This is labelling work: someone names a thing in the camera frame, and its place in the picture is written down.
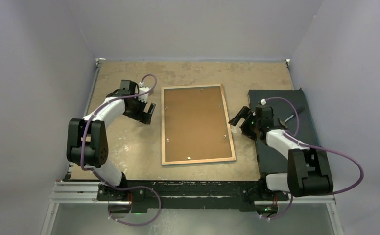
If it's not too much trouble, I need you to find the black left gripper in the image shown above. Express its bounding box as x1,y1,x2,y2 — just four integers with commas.
123,96,155,124

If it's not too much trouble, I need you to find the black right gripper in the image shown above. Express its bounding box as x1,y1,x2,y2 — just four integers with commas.
228,106,261,140

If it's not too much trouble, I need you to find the blue wooden picture frame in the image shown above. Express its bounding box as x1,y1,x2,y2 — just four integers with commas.
161,84,237,166

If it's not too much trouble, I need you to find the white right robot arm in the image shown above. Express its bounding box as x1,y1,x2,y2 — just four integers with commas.
228,105,333,199

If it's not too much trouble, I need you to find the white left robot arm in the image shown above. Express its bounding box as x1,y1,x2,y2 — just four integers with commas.
66,80,156,200

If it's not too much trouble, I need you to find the small black hammer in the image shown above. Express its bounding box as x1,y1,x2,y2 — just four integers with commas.
278,106,305,128

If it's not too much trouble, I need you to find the dark green flat box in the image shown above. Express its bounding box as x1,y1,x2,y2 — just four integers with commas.
247,89,328,176

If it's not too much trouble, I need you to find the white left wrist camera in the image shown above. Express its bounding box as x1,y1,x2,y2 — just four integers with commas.
138,82,153,103

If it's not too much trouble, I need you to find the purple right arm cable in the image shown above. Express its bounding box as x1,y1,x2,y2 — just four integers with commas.
261,96,365,221

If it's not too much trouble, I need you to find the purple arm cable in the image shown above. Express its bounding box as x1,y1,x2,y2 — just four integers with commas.
80,73,162,227
261,96,365,221

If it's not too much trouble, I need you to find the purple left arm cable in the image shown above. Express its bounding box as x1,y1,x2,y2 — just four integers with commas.
80,73,162,227

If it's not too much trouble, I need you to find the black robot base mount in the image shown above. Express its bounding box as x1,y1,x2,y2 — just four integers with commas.
97,180,288,213

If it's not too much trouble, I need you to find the aluminium front rail frame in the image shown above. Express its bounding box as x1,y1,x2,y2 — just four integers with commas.
41,182,344,235

